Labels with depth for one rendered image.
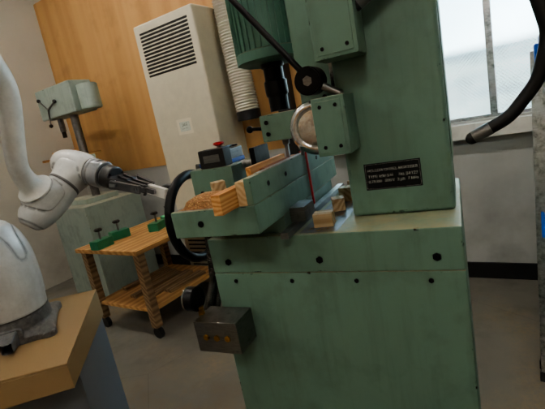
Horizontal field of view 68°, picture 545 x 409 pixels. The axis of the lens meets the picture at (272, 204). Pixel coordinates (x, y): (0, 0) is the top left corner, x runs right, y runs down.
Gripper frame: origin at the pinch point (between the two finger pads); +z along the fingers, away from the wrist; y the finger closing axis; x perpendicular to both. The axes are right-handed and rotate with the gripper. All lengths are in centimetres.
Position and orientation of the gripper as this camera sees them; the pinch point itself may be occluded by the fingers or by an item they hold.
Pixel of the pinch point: (158, 191)
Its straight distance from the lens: 126.7
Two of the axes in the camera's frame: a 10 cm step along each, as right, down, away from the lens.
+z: 9.1, 2.6, -3.4
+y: 4.0, -2.6, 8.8
